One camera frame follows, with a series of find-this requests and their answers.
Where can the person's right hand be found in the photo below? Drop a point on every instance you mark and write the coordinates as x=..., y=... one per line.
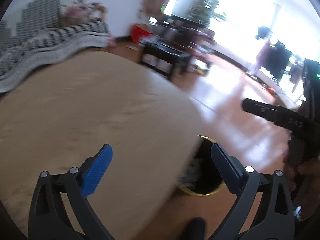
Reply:
x=302, y=180

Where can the black gold-rimmed trash bin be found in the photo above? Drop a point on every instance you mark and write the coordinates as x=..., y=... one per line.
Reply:
x=201, y=177

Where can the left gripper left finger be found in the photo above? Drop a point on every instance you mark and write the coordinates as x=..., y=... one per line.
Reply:
x=48, y=218

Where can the black white striped sofa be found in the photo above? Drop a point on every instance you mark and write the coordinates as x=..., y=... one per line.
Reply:
x=32, y=37

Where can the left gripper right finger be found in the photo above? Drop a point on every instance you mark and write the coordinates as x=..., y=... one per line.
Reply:
x=274, y=218

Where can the black coffee table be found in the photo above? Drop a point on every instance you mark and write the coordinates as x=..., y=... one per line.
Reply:
x=174, y=57

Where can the red plastic bag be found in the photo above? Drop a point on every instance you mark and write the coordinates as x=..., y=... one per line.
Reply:
x=138, y=31

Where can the green potted plant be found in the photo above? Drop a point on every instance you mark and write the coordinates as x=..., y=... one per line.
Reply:
x=201, y=11

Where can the pink floral cushion pile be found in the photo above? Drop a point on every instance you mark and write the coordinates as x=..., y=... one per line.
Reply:
x=82, y=13

